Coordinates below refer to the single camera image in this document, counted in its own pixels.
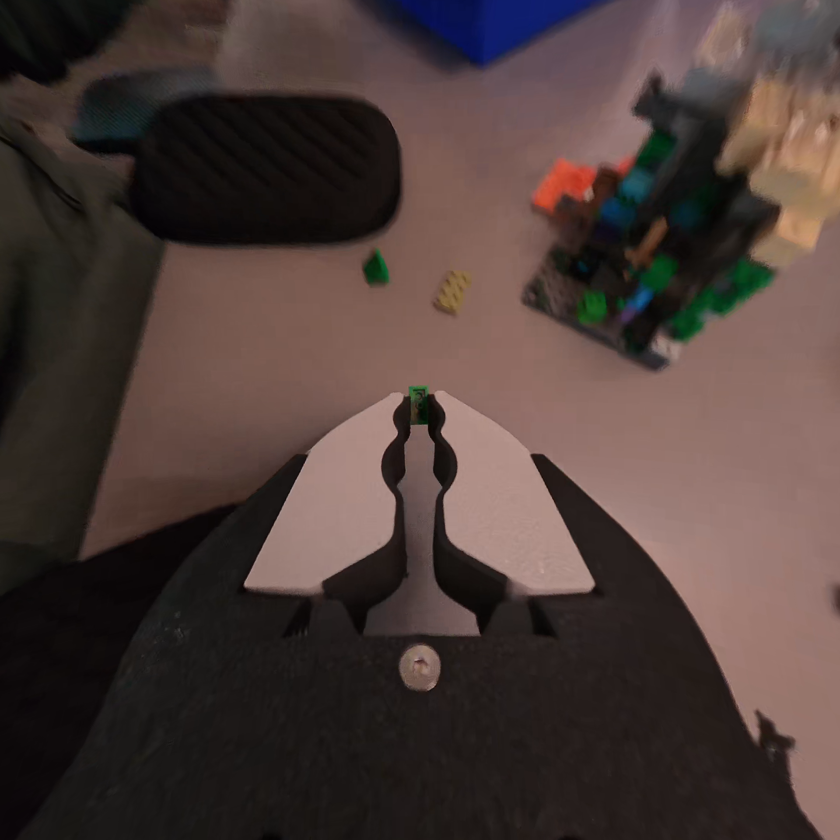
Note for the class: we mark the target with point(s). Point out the toy brick tower model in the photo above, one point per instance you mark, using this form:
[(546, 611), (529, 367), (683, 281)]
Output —
[(656, 262)]

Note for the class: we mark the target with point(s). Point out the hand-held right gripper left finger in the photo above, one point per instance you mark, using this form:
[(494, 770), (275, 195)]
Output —
[(328, 525)]

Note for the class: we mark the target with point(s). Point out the orange toy brick plate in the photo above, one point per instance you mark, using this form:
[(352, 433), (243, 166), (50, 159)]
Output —
[(564, 187)]

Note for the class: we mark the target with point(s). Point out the green printed toy brick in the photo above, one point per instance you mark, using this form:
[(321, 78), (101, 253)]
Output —
[(418, 407)]

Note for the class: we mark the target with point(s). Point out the green square toy brick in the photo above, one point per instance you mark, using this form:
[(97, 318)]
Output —
[(377, 270)]

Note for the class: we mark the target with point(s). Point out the blue storage bin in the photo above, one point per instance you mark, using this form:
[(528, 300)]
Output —
[(499, 26)]

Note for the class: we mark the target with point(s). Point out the grey desk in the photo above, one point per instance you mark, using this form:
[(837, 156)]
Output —
[(656, 492)]

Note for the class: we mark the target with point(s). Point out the tan toy brick plate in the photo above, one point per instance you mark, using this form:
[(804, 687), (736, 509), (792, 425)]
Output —
[(451, 292)]

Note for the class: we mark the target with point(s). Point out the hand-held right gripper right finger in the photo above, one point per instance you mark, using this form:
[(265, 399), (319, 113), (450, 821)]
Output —
[(512, 525)]

